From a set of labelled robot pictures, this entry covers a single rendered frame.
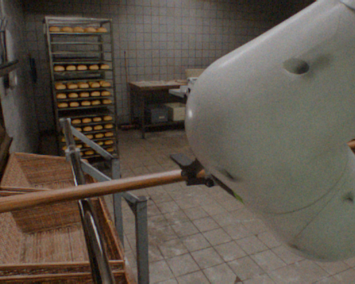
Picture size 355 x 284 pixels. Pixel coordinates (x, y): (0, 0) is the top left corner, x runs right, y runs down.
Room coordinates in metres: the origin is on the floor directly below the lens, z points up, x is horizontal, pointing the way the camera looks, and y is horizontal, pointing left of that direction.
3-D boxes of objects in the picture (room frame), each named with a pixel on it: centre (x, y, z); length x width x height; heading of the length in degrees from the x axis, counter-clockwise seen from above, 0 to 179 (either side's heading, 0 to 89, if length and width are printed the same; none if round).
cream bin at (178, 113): (5.53, -0.09, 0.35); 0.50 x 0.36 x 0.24; 23
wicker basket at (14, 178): (1.62, 0.72, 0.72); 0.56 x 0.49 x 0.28; 22
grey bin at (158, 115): (5.38, 0.29, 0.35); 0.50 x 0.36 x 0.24; 22
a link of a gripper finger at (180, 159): (0.56, -0.02, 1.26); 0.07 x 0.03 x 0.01; 23
